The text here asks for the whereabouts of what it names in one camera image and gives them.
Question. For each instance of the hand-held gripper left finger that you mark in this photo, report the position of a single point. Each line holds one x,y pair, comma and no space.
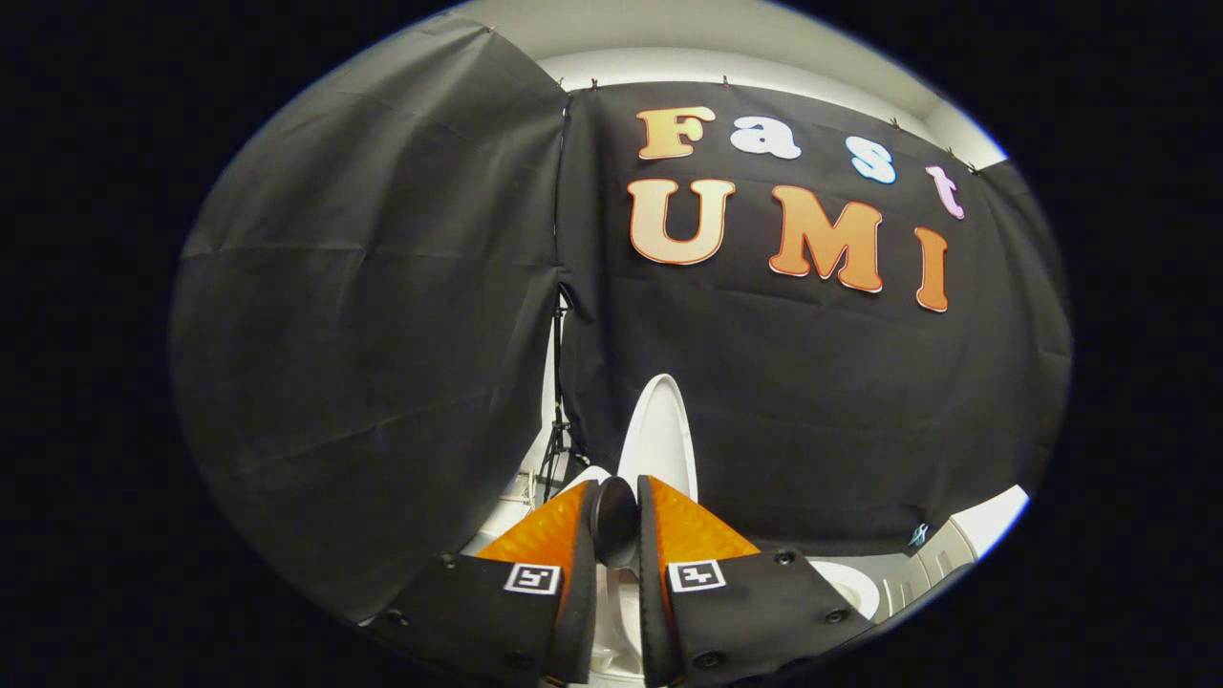
581,592

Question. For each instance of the white toilet lid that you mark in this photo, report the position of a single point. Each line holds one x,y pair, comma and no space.
659,440

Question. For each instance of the black backdrop cloth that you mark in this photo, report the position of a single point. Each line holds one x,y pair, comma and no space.
382,334

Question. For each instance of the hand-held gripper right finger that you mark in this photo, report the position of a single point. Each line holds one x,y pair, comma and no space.
652,592

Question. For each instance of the black tripod stand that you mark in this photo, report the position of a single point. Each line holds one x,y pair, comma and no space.
557,430

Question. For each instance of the black round lid knob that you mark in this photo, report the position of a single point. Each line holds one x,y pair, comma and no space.
614,521

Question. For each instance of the white toilet bowl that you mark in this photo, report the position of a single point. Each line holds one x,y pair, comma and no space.
850,585

